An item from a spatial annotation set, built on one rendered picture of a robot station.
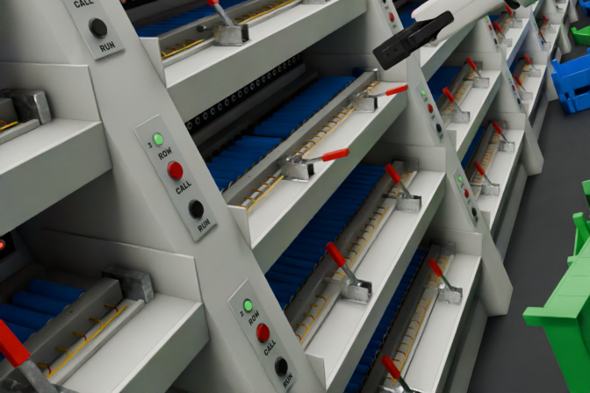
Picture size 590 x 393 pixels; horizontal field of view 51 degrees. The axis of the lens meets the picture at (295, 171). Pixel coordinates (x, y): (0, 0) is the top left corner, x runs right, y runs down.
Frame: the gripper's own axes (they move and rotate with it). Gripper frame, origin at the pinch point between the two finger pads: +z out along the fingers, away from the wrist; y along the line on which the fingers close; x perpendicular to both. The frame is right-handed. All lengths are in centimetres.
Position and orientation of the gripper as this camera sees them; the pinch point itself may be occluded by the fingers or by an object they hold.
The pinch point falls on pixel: (395, 49)
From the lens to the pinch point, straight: 83.1
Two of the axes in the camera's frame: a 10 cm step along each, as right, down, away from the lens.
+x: 5.6, 8.2, 1.1
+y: -4.1, 3.9, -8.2
